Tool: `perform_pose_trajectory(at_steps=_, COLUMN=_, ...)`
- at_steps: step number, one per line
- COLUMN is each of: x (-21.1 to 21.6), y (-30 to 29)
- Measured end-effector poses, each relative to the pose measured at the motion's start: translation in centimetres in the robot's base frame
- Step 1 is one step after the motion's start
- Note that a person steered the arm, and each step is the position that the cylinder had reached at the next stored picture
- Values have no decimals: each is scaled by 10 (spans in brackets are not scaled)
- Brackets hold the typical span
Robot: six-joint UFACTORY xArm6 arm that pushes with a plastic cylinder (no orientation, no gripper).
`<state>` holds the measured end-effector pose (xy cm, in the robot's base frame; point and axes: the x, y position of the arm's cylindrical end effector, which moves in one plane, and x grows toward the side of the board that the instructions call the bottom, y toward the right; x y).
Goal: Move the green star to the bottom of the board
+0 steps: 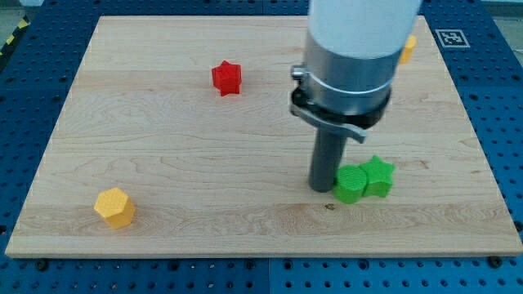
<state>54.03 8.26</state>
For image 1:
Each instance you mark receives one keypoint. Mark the green star block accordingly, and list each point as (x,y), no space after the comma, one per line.
(379,177)

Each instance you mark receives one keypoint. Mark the yellow block behind arm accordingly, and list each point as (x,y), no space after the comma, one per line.
(408,49)

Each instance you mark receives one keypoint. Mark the red star block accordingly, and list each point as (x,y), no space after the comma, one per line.
(227,78)

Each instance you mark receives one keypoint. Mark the green cylinder block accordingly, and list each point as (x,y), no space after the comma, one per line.
(350,184)

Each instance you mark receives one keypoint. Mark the light wooden board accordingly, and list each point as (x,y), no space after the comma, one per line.
(226,176)

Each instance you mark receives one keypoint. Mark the yellow hexagon block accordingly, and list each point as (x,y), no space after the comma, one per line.
(115,207)

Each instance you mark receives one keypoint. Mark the white fiducial marker tag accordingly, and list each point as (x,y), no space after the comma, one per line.
(452,38)

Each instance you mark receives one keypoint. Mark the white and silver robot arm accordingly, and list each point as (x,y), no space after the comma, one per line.
(350,57)

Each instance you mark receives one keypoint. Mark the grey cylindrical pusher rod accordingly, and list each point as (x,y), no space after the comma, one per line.
(327,155)

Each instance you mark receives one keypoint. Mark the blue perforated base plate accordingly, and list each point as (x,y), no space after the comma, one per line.
(38,69)

